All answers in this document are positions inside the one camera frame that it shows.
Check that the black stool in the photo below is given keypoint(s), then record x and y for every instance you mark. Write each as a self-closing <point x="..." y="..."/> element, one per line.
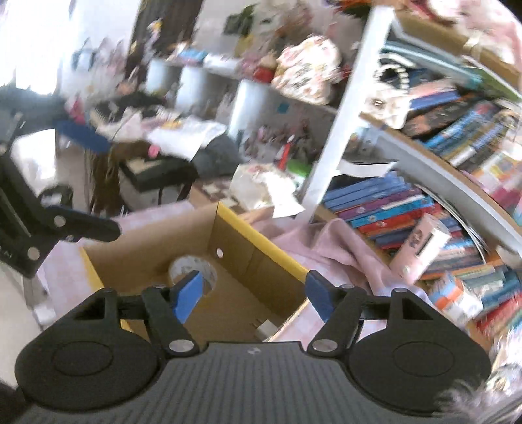
<point x="157" y="171"/>

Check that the yellow cardboard box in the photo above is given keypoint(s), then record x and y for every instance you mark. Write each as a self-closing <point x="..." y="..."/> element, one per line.
<point x="228" y="303"/>

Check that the pale purple cloth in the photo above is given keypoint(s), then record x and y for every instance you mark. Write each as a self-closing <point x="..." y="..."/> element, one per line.
<point x="338" y="249"/>

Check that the grey fuzzy cloth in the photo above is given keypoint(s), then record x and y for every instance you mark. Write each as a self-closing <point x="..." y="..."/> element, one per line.
<point x="481" y="403"/>

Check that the orange white small box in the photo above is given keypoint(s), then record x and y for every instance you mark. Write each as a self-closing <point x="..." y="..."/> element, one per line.
<point x="444" y="291"/>

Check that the chessboard box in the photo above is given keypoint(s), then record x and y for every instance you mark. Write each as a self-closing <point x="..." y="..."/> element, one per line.
<point x="216" y="188"/>

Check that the white wooden bookshelf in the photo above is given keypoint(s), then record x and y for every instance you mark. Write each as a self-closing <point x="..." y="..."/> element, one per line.
<point x="354" y="81"/>

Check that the book with white page edges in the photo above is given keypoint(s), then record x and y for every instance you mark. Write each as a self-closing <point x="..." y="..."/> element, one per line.
<point x="367" y="168"/>

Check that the leaning row of blue books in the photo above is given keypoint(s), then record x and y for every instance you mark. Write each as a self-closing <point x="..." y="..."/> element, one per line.
<point x="379" y="204"/>

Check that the pink white printed plush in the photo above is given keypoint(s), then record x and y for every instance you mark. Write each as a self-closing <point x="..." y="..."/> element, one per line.
<point x="306" y="67"/>

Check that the pink checked tablecloth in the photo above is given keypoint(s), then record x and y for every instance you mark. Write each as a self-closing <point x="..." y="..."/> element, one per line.
<point x="65" y="277"/>

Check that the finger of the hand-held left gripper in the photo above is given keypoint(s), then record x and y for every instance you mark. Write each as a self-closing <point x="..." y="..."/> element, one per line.
<point x="83" y="136"/>
<point x="89" y="229"/>

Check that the row of dark-spined books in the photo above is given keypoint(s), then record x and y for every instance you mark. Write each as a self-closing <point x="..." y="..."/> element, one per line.
<point x="469" y="130"/>

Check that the tall pink box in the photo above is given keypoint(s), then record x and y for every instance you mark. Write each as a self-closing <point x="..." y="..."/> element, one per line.
<point x="420" y="244"/>

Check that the dark grey garment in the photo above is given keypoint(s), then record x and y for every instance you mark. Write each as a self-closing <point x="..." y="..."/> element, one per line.
<point x="218" y="155"/>

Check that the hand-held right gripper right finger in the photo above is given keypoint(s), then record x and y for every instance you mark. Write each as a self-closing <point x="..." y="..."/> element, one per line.
<point x="320" y="294"/>

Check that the white crumpled cloth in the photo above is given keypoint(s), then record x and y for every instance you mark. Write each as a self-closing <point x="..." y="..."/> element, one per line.
<point x="187" y="134"/>

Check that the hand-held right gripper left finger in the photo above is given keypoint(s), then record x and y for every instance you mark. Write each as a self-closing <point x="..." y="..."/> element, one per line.
<point x="188" y="294"/>

